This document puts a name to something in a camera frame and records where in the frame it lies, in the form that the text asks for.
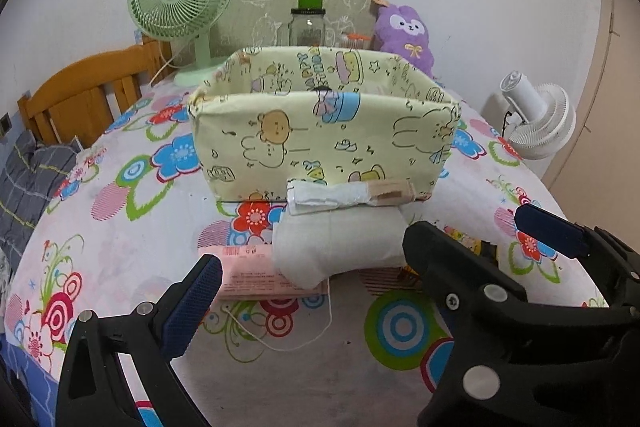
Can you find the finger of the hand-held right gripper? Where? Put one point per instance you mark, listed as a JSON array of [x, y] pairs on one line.
[[550, 227], [450, 267]]

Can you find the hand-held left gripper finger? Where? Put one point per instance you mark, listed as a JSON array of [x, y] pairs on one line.
[[192, 307]]

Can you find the yellow cartoon print packet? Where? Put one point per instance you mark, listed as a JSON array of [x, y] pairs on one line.
[[462, 237]]

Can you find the pink clear packet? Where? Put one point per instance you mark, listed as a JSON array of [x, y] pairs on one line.
[[245, 272]]

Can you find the white cloth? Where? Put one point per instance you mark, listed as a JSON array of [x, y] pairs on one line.
[[340, 247]]

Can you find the white roll with tan band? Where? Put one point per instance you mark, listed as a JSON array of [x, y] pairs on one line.
[[345, 197]]

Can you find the yellow cartoon print fabric box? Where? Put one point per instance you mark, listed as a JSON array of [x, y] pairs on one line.
[[300, 142]]

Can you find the white standing fan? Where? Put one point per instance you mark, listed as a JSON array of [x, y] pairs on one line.
[[537, 117]]

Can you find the beige door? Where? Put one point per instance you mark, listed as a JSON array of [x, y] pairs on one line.
[[615, 107]]

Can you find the blue bedsheet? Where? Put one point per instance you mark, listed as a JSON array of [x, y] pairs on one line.
[[25, 372]]

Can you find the grey plaid pillow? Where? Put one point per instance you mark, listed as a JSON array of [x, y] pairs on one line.
[[25, 192]]

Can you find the purple plush bunny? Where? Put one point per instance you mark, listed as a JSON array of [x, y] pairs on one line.
[[405, 32]]

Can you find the wooden bed headboard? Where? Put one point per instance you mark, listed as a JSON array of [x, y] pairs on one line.
[[85, 92]]

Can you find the clear swab container orange lid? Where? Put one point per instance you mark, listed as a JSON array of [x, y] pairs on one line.
[[357, 39]]

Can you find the glass jar with green lid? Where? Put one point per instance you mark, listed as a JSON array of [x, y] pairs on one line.
[[307, 27]]

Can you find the green cartoon print board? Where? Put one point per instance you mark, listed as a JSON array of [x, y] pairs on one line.
[[260, 2]]

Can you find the wall socket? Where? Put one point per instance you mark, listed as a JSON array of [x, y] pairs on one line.
[[4, 122]]

